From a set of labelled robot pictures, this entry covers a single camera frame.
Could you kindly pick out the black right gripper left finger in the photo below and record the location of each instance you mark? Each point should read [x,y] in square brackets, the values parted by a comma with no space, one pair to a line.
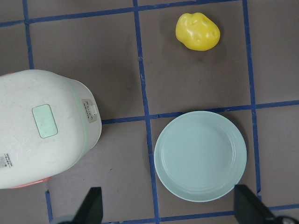
[91,209]

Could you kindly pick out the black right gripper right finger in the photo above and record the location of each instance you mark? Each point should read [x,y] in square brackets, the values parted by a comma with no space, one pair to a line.
[248,209]

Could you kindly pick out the white green rice cooker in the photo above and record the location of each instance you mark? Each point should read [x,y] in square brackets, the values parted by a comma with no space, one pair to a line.
[47,124]

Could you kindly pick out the light green round plate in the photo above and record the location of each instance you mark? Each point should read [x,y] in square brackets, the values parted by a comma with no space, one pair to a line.
[200,156]

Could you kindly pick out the yellow plastic potato toy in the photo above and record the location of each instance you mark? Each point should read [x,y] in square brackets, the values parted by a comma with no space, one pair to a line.
[197,32]

